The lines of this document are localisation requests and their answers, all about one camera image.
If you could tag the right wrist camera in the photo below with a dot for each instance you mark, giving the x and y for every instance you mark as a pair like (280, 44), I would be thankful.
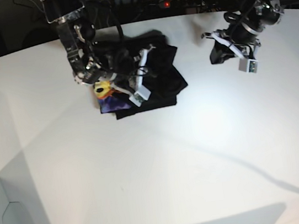
(141, 95)

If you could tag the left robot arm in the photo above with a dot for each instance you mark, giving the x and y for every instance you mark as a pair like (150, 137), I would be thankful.
(246, 21)

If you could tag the black T-shirt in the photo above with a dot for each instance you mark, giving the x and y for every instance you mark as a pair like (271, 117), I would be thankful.
(164, 88)

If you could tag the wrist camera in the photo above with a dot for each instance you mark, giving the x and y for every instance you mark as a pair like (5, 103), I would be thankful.
(141, 95)
(248, 65)

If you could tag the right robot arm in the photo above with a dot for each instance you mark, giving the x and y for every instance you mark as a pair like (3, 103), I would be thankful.
(77, 35)

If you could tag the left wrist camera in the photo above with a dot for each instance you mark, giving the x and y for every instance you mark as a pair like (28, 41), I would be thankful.
(248, 65)

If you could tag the black power strip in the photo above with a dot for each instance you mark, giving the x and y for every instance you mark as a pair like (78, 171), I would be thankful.
(169, 4)

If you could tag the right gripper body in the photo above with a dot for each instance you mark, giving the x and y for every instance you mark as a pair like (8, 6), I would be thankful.
(127, 72)

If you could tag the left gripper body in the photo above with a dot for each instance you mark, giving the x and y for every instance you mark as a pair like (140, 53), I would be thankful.
(242, 40)

